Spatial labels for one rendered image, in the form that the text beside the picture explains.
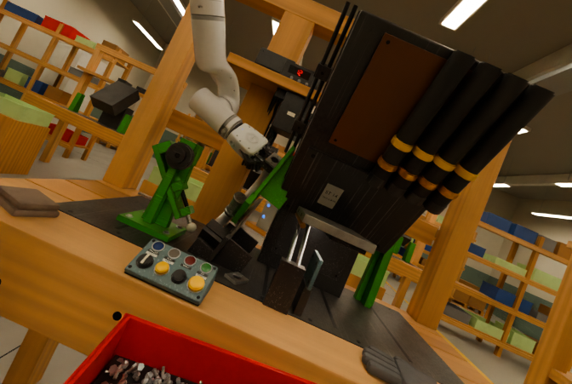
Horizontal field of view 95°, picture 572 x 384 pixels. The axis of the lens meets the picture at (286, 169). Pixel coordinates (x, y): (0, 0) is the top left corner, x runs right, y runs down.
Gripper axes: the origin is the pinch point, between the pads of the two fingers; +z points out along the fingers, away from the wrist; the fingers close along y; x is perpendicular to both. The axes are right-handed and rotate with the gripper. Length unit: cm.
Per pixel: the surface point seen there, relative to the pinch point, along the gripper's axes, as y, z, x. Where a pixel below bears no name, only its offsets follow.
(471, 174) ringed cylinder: -5, 33, -41
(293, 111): 24.7, -7.5, -4.1
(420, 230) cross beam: 39, 68, 6
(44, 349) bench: -64, -17, 97
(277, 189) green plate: -11.4, 7.0, -5.7
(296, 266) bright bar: -26.8, 21.6, -7.6
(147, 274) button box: -46.7, -0.9, -4.0
